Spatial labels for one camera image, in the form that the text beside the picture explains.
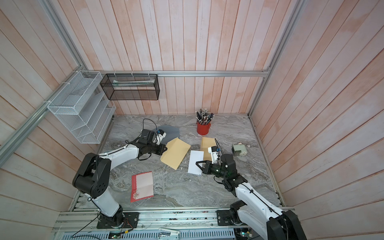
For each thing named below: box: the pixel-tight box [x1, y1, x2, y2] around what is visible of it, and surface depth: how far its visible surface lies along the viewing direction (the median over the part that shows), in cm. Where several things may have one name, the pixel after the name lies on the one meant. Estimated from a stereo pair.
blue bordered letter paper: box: [187, 150, 204, 175], surface depth 82 cm
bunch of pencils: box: [195, 108, 215, 125], surface depth 98 cm
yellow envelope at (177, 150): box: [160, 137, 191, 171], surface depth 97 cm
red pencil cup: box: [196, 123, 212, 136], surface depth 110 cm
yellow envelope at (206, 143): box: [200, 137, 216, 162], surface depth 106 cm
